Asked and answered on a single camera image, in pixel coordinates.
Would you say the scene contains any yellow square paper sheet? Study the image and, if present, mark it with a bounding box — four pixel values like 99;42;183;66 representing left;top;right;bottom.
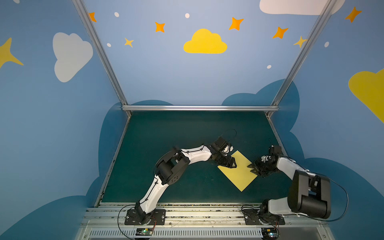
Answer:
218;151;257;192

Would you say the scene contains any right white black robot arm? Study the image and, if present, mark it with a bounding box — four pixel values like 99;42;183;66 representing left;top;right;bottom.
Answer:
247;156;331;220

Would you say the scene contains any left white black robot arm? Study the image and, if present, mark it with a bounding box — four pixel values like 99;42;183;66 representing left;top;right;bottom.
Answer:
135;142;237;225

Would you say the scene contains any right green circuit board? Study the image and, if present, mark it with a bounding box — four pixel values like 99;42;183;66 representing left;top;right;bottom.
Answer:
262;228;279;240

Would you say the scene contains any green circuit board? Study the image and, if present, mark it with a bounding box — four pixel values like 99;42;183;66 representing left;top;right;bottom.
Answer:
262;228;279;240
135;228;154;236

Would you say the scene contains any left green circuit board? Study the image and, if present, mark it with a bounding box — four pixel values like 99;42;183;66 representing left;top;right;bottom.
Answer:
135;228;154;236

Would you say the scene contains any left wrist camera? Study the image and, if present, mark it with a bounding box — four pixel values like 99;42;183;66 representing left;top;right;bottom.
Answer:
212;137;234;154

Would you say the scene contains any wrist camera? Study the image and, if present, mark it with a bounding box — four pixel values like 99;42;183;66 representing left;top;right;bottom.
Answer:
261;145;283;163
212;137;234;154

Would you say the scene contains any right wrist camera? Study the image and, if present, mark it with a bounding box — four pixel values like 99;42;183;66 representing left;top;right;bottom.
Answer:
261;145;283;163

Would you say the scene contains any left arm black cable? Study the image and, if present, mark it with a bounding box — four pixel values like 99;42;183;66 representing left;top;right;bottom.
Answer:
116;128;238;240

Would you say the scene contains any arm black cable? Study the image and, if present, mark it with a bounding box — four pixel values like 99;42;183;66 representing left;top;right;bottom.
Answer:
239;170;350;233
116;128;238;240

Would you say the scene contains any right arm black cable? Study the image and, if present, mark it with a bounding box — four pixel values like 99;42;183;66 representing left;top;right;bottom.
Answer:
239;170;350;233

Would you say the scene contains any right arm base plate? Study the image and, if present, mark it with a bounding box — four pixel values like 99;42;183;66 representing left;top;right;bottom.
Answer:
241;208;286;226

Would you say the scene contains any rear aluminium frame crossbar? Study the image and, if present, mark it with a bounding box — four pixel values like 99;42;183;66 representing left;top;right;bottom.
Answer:
122;105;279;112

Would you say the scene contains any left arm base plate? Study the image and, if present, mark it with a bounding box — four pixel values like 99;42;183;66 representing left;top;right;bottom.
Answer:
124;209;166;226

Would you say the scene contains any front aluminium rail bed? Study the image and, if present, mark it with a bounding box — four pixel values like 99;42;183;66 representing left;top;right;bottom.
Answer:
76;203;335;240

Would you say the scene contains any white slotted cable duct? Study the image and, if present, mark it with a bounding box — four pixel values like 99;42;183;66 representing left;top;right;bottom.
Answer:
87;228;263;240

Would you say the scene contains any left aluminium frame post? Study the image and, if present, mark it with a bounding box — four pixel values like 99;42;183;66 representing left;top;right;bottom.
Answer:
72;0;128;107

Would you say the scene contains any aluminium frame post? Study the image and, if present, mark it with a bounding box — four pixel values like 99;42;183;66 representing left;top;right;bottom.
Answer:
72;0;128;107
266;0;338;119

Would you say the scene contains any right aluminium frame post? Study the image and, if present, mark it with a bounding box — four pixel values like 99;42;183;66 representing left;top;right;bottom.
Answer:
266;0;338;119

